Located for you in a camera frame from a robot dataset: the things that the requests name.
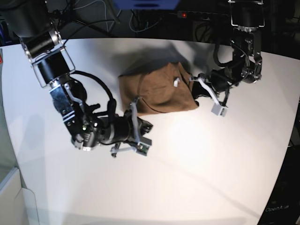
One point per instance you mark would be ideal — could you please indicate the blue plastic object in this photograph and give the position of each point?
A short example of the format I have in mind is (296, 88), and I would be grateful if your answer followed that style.
(146, 4)

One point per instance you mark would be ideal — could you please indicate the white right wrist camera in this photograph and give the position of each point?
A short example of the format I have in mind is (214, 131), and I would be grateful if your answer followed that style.
(143, 146)

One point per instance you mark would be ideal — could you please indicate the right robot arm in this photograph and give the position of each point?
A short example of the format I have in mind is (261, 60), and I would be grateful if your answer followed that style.
(46, 51)

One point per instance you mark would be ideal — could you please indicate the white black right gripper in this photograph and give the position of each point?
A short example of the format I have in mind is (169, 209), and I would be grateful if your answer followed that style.
(121, 132)

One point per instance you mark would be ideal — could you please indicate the brown T-shirt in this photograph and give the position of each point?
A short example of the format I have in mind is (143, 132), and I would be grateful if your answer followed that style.
(165, 90)

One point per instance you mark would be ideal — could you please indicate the black power strip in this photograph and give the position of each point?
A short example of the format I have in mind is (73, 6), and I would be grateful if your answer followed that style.
(199, 16)

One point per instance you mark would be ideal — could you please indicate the black OpenArm box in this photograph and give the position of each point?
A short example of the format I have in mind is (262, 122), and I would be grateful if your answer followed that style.
(283, 206)

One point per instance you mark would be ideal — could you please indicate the white foam board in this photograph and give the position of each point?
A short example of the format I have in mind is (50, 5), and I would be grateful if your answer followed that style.
(17, 204)

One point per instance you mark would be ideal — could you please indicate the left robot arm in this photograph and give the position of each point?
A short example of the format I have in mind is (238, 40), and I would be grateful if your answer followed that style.
(242, 32)

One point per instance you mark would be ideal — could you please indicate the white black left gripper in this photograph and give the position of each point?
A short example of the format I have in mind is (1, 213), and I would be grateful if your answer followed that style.
(215, 80)

